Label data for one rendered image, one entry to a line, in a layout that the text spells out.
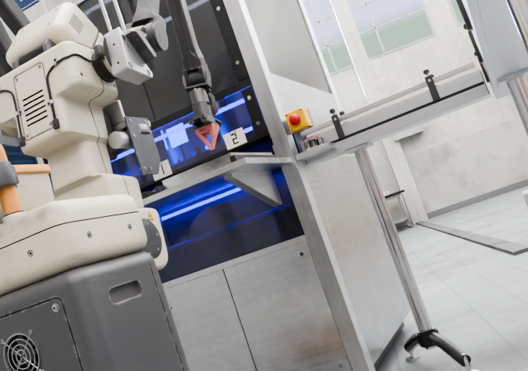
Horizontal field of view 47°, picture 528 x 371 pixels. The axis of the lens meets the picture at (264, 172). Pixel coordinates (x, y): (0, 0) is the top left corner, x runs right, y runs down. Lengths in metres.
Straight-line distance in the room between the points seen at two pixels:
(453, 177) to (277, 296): 10.38
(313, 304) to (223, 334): 0.38
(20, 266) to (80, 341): 0.18
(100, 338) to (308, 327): 1.26
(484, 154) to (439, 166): 0.87
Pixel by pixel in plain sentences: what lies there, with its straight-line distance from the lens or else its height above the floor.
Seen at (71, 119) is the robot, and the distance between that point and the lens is 1.53.
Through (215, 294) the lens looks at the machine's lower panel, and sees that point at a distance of 2.37.
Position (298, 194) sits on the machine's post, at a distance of 2.19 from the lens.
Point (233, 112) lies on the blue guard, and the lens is 2.28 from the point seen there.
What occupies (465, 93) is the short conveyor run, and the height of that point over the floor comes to 0.87.
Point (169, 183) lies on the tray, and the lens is 1.98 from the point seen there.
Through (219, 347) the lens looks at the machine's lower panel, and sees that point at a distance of 2.42.
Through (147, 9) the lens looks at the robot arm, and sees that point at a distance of 1.73.
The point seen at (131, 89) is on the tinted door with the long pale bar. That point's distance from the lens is 2.53.
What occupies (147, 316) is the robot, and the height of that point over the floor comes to 0.56.
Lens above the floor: 0.62
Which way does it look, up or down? 6 degrees up
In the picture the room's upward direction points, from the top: 19 degrees counter-clockwise
